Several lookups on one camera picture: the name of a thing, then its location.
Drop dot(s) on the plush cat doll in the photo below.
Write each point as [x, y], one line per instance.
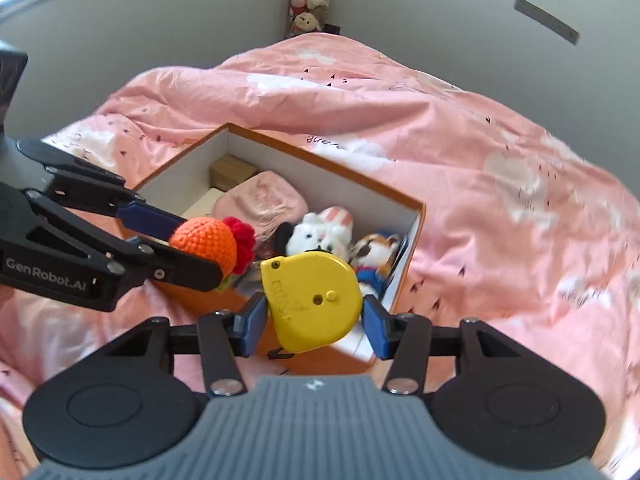
[372, 252]

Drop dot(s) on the yellow orange crochet doll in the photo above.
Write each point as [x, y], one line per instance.
[205, 245]

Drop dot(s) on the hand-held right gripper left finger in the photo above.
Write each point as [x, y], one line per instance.
[252, 329]

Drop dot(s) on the black and white plush toy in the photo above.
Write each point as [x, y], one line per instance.
[315, 235]

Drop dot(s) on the yellow tape measure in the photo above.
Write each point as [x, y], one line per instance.
[315, 305]

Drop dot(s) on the pink card holder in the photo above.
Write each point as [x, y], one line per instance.
[260, 200]

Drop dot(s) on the orange cardboard box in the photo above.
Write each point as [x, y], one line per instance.
[300, 167]

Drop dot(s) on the pink printed blanket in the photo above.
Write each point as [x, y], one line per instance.
[450, 135]

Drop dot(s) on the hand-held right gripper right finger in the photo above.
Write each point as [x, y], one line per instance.
[375, 329]

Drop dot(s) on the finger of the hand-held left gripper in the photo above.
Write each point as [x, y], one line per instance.
[147, 220]
[185, 265]

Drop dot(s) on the grey wall strip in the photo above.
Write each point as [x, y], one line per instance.
[545, 20]

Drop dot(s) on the small dark box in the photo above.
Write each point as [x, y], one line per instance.
[333, 28]

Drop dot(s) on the small brown cardboard box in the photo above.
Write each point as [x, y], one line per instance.
[230, 170]

